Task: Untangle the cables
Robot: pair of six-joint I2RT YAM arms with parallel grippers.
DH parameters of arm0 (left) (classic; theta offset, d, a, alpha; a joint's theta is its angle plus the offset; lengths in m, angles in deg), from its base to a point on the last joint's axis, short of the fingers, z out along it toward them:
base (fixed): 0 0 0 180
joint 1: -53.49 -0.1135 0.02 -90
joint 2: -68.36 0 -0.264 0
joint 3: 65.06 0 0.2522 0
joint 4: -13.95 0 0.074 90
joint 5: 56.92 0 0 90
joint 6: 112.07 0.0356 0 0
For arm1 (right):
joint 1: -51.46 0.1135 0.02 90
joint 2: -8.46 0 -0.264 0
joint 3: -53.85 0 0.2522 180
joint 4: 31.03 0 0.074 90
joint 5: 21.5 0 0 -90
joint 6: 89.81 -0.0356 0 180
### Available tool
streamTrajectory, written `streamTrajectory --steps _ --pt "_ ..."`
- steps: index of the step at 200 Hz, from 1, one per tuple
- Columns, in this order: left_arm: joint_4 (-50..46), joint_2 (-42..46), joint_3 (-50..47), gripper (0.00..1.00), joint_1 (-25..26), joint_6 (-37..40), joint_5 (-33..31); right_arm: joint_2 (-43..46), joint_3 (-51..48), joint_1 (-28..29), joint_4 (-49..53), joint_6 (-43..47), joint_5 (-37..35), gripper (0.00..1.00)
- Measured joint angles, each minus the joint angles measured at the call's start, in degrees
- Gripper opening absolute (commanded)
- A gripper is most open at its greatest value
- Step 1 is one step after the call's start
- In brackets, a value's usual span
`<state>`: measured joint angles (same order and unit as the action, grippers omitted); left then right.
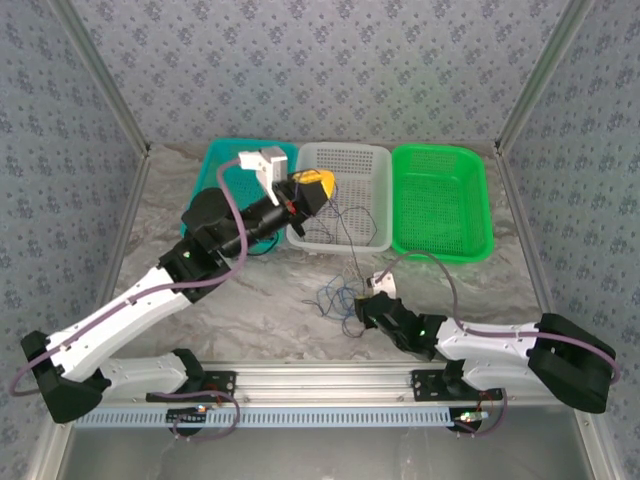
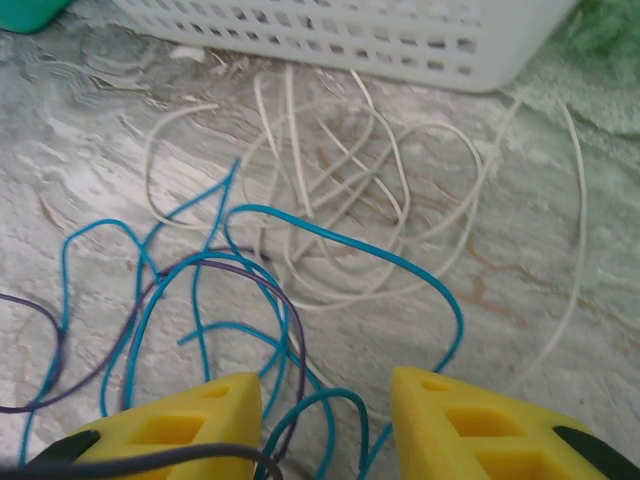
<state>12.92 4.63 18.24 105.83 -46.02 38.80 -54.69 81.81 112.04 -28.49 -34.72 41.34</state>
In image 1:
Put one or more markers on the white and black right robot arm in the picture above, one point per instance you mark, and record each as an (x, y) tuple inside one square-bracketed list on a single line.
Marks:
[(490, 340)]

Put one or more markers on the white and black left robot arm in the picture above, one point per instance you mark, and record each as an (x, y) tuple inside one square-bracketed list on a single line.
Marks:
[(115, 325)]

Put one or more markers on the white plastic basket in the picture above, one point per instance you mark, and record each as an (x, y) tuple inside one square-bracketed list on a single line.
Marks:
[(350, 165)]

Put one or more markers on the teal plastic basket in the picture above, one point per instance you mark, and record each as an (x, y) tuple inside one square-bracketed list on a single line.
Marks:
[(210, 170)]

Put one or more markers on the green plastic basket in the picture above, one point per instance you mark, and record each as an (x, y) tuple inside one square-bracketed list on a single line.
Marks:
[(440, 205)]

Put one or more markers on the small circuit board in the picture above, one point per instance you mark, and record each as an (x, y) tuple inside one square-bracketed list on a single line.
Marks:
[(192, 414), (470, 417)]

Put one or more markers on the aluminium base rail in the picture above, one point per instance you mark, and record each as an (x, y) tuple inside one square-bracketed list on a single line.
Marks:
[(320, 382)]

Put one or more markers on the aluminium table side rail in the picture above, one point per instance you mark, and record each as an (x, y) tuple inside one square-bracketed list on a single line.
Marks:
[(525, 240), (125, 225)]

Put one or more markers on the aluminium frame post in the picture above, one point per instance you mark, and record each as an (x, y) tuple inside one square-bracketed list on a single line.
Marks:
[(545, 75), (100, 75)]

